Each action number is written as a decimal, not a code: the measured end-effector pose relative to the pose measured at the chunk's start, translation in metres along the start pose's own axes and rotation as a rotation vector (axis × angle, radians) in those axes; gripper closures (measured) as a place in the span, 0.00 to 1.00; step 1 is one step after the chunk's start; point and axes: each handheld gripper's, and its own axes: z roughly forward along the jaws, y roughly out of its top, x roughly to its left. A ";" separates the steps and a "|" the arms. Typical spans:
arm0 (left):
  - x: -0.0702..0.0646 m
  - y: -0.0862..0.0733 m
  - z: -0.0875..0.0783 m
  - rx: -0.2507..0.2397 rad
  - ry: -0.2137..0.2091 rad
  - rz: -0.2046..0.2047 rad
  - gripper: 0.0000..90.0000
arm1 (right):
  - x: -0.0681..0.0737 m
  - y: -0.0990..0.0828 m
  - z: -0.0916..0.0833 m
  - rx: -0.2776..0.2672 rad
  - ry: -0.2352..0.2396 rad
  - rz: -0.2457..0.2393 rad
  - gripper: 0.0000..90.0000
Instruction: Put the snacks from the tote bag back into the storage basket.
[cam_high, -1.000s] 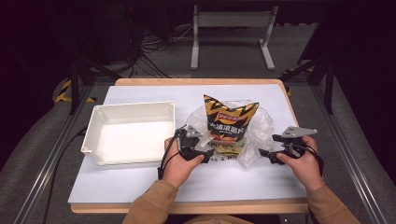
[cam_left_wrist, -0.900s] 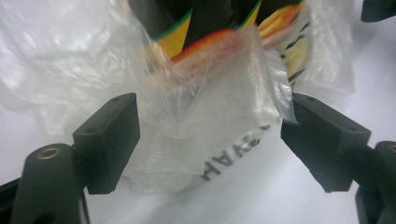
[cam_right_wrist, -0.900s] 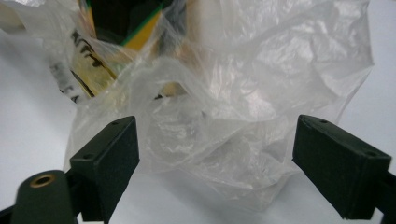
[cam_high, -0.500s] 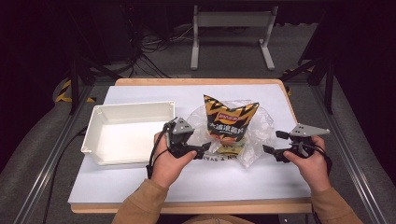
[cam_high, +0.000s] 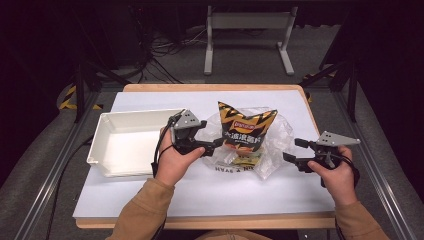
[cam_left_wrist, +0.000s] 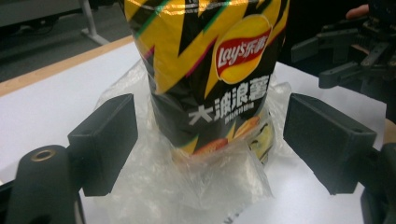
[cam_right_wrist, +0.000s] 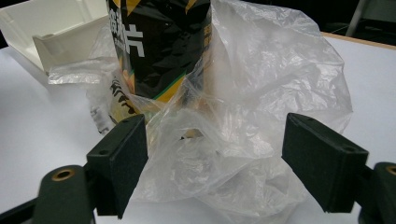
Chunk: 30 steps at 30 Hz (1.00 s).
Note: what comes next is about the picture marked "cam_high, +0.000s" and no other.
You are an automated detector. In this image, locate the person's right hand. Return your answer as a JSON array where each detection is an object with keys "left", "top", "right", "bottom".
[{"left": 306, "top": 145, "right": 360, "bottom": 208}]

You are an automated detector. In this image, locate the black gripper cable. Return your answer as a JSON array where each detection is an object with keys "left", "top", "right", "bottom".
[
  {"left": 46, "top": 113, "right": 186, "bottom": 240},
  {"left": 319, "top": 153, "right": 362, "bottom": 189}
]

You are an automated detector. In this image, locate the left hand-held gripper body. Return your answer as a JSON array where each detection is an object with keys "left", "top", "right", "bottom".
[{"left": 169, "top": 109, "right": 216, "bottom": 158}]

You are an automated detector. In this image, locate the aluminium rail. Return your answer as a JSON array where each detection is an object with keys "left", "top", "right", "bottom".
[
  {"left": 333, "top": 89, "right": 417, "bottom": 240},
  {"left": 13, "top": 90, "right": 102, "bottom": 240}
]

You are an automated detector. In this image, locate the wooden table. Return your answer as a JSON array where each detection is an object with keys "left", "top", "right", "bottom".
[{"left": 75, "top": 83, "right": 336, "bottom": 231}]

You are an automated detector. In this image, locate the bundle of black floor cables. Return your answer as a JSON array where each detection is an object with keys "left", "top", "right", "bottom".
[{"left": 131, "top": 6, "right": 208, "bottom": 85}]

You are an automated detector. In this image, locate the white metal stand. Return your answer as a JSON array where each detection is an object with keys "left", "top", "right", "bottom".
[{"left": 203, "top": 5, "right": 299, "bottom": 77}]

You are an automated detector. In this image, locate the black and orange chips bag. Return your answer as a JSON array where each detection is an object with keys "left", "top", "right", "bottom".
[{"left": 217, "top": 100, "right": 279, "bottom": 158}]

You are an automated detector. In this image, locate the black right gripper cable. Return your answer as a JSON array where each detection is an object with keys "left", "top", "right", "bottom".
[{"left": 319, "top": 153, "right": 362, "bottom": 189}]

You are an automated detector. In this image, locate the person's left hand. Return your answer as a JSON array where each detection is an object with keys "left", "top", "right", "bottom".
[{"left": 154, "top": 126, "right": 206, "bottom": 188}]

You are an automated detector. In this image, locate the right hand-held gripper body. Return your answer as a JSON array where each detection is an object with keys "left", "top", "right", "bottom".
[{"left": 294, "top": 130, "right": 362, "bottom": 175}]

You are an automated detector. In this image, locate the person's tan jacket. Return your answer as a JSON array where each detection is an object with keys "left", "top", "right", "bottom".
[{"left": 195, "top": 229, "right": 272, "bottom": 240}]

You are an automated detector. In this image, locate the white square plastic tray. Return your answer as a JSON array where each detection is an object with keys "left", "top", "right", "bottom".
[{"left": 86, "top": 107, "right": 186, "bottom": 178}]

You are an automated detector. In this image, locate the yellow and black hazard tape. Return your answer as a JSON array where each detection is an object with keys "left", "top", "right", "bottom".
[{"left": 58, "top": 84, "right": 103, "bottom": 111}]

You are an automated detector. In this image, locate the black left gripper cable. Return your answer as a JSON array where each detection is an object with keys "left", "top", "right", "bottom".
[{"left": 46, "top": 113, "right": 186, "bottom": 240}]

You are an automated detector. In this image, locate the black metal stand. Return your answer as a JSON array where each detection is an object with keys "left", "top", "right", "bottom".
[
  {"left": 299, "top": 59, "right": 360, "bottom": 123},
  {"left": 71, "top": 59, "right": 132, "bottom": 124}
]

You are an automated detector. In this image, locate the white smiley plastic bag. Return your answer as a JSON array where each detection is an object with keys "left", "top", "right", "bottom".
[{"left": 196, "top": 106, "right": 296, "bottom": 181}]

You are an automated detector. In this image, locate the white paper sheet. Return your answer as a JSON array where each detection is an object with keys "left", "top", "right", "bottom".
[{"left": 72, "top": 90, "right": 336, "bottom": 220}]

